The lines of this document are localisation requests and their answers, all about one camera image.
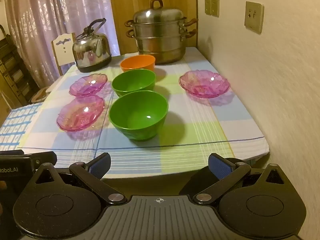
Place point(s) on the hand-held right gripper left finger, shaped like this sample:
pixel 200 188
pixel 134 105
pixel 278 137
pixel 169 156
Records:
pixel 100 167

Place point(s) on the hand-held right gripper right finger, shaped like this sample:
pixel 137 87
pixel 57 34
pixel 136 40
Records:
pixel 220 167

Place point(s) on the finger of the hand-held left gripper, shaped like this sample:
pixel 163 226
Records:
pixel 45 158

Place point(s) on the purple glass plate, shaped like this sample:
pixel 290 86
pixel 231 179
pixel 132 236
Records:
pixel 87 85
pixel 80 113
pixel 203 83

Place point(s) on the green bowl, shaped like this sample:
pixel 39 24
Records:
pixel 132 82
pixel 137 115

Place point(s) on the orange bowl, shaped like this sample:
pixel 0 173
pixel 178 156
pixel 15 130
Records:
pixel 137 63

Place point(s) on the person's left hand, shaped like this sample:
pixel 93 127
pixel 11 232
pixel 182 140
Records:
pixel 2 185

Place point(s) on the pastel checked tablecloth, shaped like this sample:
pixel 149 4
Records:
pixel 200 130

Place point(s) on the blue checked bed cloth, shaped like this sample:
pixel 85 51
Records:
pixel 15 125

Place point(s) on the woven basket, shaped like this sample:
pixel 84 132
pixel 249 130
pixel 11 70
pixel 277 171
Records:
pixel 40 95

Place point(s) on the dark wooden shelf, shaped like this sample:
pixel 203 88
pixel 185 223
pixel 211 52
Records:
pixel 15 75

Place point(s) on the white wooden chair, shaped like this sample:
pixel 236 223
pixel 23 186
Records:
pixel 62 52

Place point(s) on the stainless steel kettle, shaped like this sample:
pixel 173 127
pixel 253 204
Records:
pixel 90 52

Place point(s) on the stainless steel steamer pot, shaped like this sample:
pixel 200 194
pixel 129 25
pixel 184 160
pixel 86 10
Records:
pixel 160 40

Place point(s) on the lilac lace curtain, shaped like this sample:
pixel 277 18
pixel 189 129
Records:
pixel 37 17

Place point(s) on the wooden door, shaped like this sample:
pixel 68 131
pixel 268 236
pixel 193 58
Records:
pixel 125 5

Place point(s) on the beige wall socket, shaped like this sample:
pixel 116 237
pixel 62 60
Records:
pixel 253 17

